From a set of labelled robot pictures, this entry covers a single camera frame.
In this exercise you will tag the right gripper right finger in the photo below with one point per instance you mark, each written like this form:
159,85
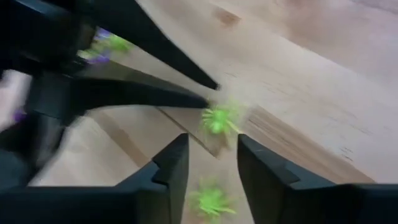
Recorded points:
311,205

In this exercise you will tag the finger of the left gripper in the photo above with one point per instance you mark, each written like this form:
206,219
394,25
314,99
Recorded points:
140,95
149,37

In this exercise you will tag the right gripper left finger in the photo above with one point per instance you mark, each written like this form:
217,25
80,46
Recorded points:
93,205

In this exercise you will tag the green plastic spider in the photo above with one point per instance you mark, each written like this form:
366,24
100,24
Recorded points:
211,200
219,119
118,43

